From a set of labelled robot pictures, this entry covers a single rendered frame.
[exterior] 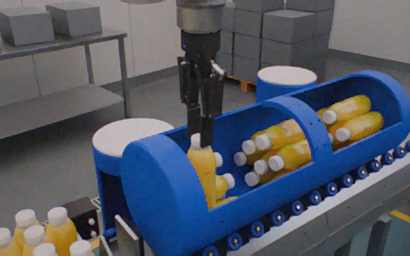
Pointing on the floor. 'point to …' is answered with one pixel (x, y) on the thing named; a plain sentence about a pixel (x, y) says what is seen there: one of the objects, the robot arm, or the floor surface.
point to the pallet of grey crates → (275, 37)
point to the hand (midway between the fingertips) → (200, 127)
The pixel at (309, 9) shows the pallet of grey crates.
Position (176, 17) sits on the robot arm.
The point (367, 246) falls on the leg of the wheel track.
